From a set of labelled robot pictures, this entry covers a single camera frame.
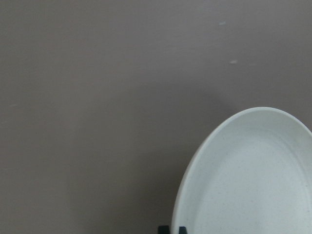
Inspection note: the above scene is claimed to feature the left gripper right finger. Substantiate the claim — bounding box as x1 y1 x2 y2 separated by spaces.
178 226 188 234

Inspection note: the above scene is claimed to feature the white round plate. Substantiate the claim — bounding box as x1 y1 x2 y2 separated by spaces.
170 107 312 234

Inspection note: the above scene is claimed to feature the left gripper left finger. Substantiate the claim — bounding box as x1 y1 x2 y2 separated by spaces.
157 225 170 234

